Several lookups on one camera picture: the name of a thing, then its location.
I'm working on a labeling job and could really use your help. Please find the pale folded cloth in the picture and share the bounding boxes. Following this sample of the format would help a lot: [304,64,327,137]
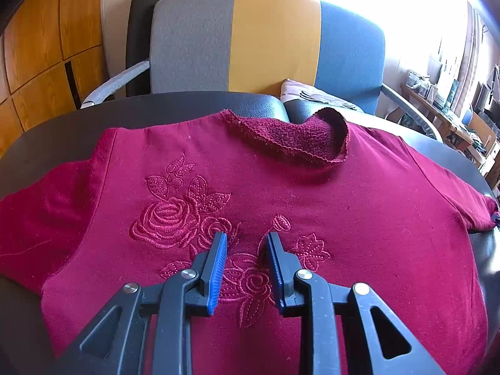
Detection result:
[279,79,366,112]

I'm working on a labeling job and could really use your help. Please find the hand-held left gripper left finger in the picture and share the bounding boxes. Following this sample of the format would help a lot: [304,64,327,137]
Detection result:
[58,231,229,375]

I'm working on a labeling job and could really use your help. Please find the wooden cabinet doors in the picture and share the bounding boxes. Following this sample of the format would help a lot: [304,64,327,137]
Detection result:
[0,0,110,157]

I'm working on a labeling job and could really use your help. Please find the black rolled mat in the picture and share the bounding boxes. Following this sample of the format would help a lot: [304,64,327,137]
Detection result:
[126,0,165,98]

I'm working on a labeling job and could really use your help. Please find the red embroidered sweater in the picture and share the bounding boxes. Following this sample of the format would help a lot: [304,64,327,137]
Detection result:
[0,107,500,375]

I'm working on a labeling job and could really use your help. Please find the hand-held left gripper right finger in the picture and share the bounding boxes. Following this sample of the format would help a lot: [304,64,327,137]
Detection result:
[258,231,446,375]

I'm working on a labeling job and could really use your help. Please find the cluttered wooden desk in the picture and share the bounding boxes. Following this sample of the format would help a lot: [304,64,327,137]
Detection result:
[400,66,500,188]

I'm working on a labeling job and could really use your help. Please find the grey yellow blue armchair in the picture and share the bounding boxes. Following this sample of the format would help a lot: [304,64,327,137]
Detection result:
[80,0,444,143]

